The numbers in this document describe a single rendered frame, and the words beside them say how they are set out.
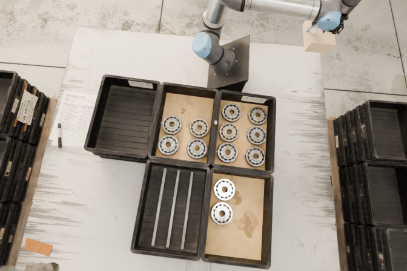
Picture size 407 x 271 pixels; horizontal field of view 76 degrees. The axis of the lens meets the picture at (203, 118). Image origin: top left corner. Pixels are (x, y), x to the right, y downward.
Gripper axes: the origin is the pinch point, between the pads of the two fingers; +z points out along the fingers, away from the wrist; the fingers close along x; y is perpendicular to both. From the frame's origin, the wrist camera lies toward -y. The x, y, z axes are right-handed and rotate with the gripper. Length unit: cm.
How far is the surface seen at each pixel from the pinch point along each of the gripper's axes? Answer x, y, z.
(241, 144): -32, 53, 27
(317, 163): 13, 58, 39
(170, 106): -72, 35, 27
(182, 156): -63, 62, 26
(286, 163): -4, 60, 39
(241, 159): -33, 61, 26
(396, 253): 69, 105, 60
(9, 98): -174, 29, 51
